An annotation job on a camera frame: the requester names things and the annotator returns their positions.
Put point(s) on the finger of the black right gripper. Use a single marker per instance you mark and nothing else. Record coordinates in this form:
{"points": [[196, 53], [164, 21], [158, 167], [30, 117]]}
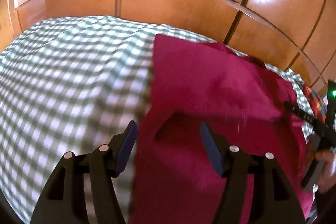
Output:
{"points": [[318, 126]]}

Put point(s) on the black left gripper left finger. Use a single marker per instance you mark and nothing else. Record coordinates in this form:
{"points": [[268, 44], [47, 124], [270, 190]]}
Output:
{"points": [[78, 180]]}

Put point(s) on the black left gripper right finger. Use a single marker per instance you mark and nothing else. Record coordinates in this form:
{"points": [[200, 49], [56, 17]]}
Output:
{"points": [[256, 188]]}

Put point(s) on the magenta long-sleeve shirt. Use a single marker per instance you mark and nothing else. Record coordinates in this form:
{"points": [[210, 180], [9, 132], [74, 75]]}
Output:
{"points": [[238, 97]]}

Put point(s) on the person's right hand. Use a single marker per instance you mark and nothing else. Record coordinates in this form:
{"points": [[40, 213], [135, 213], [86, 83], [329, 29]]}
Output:
{"points": [[326, 179]]}

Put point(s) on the red blue plaid cloth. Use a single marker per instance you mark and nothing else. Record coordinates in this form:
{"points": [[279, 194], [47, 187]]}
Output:
{"points": [[316, 103]]}

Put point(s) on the green white checkered bedsheet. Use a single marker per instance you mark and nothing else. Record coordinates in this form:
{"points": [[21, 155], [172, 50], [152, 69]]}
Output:
{"points": [[71, 84]]}

